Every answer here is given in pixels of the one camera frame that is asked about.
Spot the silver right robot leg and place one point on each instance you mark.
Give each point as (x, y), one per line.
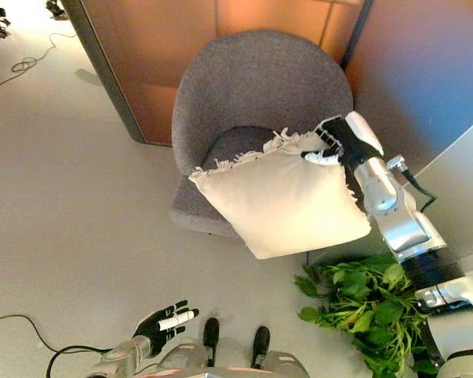
(261, 342)

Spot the grey fabric armchair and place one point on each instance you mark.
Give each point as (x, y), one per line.
(260, 78)

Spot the silver robot leg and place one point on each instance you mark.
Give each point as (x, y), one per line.
(261, 342)
(211, 334)

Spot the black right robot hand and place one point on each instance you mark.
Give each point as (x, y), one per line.
(354, 141)

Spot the cream fringed pillow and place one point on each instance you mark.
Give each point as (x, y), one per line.
(284, 204)

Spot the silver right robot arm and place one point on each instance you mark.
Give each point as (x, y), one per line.
(402, 224)

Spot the wooden partition cabinet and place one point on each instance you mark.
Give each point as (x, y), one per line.
(150, 59)

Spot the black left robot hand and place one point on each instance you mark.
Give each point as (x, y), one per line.
(155, 328)

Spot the green leafy plant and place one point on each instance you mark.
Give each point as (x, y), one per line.
(362, 307)

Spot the silver left robot leg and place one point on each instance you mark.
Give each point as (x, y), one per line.
(211, 334)

